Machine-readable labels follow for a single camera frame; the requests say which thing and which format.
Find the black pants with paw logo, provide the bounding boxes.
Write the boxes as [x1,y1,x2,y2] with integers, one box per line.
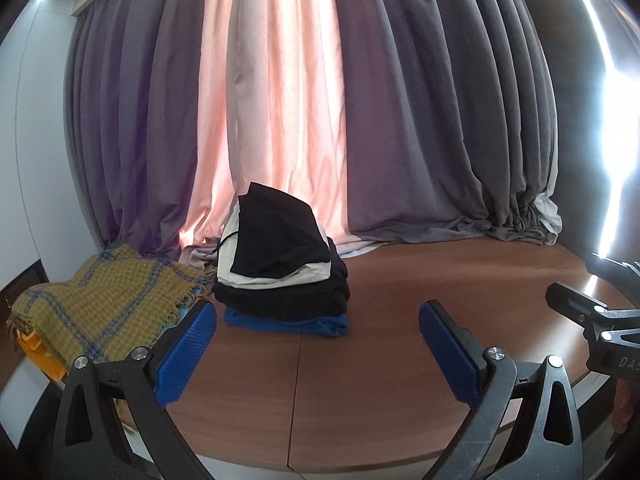
[230,182,331,280]

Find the orange item under blanket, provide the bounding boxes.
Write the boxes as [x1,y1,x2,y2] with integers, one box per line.
[15,330,67,382]

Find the yellow plaid blanket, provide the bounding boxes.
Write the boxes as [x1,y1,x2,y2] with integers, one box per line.
[9,245,215,374]

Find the blue folded garment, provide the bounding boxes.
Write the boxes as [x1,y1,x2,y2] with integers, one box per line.
[224,308,349,338]

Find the grey purple curtain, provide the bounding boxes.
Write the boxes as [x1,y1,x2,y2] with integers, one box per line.
[66,0,562,259]

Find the wooden side panel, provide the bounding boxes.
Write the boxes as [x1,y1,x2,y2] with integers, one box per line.
[525,0,639,261]

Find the white sheer curtain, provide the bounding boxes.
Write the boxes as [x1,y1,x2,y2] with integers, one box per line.
[179,0,371,257]

